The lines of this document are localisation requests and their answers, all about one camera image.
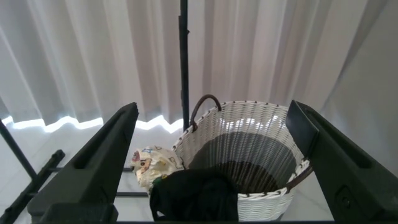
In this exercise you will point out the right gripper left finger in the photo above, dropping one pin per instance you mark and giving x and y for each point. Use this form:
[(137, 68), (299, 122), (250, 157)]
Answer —
[(90, 174)]

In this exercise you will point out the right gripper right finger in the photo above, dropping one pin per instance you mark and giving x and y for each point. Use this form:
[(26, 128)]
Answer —
[(351, 174)]

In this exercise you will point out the cream printed garment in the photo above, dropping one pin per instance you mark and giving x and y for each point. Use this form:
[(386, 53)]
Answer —
[(155, 165)]

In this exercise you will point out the black short-sleeved shirt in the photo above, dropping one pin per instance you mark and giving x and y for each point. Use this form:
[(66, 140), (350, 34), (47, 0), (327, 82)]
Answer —
[(192, 196)]

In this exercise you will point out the white laundry basket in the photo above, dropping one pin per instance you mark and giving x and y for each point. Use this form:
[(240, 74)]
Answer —
[(248, 149)]

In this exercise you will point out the black clothes rack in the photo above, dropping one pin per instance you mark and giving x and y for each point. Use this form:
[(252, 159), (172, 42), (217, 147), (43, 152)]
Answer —
[(184, 62)]

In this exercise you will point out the white curtain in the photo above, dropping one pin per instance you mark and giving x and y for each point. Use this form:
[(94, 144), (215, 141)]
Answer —
[(93, 56)]

